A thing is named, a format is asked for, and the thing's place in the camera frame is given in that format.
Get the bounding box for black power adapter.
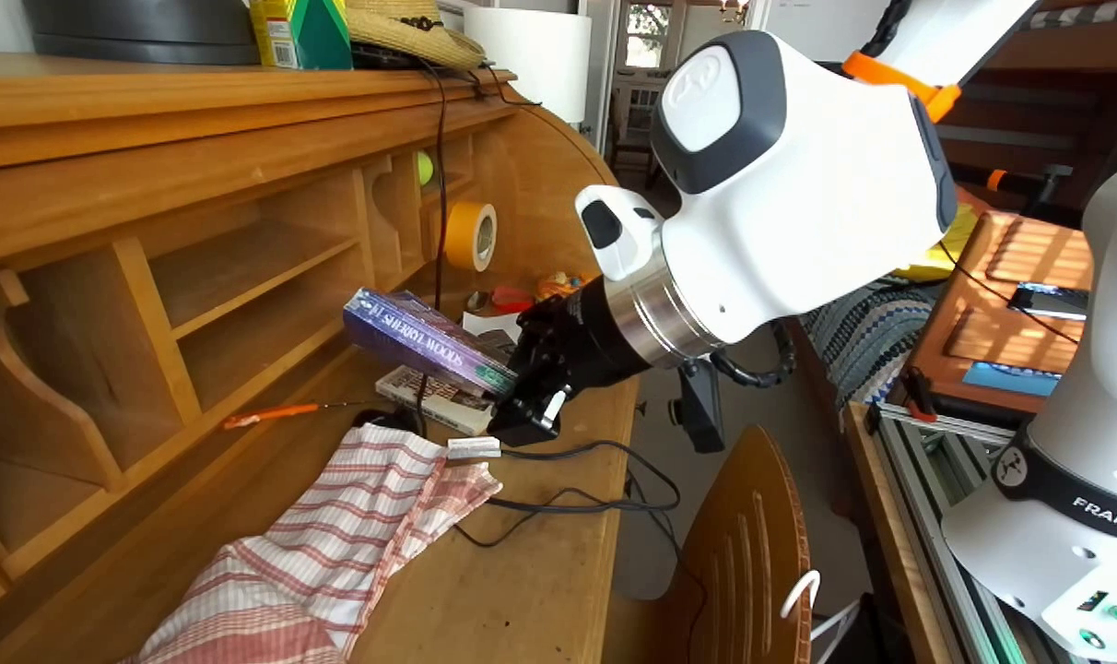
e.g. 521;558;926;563
354;405;421;436

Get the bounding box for yellow masking tape roll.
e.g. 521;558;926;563
443;200;500;275

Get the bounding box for red striped white cloth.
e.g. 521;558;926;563
132;419;507;664

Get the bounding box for green yellow carton box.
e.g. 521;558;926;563
245;0;354;75

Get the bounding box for wooden bunk frame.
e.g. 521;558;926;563
936;0;1117;206

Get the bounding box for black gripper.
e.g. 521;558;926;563
491;285;653;450

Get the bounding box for black rod orange bands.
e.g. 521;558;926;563
981;163;1077;211

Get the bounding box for black white device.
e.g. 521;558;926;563
1007;280;1091;324

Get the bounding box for orange pen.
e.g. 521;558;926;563
221;398;328;436

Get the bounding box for yellow cloth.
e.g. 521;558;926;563
899;206;985;288

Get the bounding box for aluminium robot mounting table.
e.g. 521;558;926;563
843;398;1117;664

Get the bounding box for white plug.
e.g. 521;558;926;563
443;431;505;463

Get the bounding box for blue flat item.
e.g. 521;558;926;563
959;356;1065;402

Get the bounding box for white cord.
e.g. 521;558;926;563
776;563;867;664

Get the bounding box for black desk cable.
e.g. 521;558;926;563
451;436;685;549

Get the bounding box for white paperback book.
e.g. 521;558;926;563
372;360;497;436

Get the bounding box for straw sun hat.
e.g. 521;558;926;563
338;0;485;75

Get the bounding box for striped bed blanket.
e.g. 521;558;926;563
800;274;943;408

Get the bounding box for blue paperback book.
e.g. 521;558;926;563
338;285;521;398

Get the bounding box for wooden chair back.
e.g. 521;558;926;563
603;425;872;664

